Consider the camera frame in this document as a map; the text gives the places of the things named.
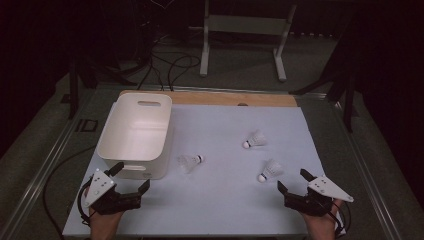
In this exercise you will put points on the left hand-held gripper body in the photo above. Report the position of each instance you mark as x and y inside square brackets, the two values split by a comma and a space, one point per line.
[100, 186]

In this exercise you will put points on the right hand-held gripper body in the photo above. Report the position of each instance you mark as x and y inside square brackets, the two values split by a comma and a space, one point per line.
[328, 188]

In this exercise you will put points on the white shuttlecock blue band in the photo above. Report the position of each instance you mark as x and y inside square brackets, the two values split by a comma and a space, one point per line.
[256, 139]
[270, 170]

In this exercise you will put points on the white plastic bin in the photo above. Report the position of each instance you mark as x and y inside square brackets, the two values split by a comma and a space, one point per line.
[135, 133]

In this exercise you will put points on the white shuttlecock black band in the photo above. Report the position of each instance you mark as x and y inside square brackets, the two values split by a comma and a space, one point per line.
[190, 162]

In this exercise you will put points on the person's left hand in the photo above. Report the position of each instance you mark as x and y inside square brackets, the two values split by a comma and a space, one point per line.
[105, 221]

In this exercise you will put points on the person's right hand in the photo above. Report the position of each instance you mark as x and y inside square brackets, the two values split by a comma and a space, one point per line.
[321, 224]

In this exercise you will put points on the pale blue table mat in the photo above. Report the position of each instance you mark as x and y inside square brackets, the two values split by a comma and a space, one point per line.
[220, 186]

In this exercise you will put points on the black tripod stand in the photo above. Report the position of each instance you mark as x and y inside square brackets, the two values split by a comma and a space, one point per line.
[73, 93]
[348, 106]

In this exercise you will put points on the grey metal stand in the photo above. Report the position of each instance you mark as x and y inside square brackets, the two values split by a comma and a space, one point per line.
[245, 25]

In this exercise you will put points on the metal floor rail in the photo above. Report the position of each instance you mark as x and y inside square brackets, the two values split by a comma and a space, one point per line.
[370, 180]
[213, 89]
[43, 170]

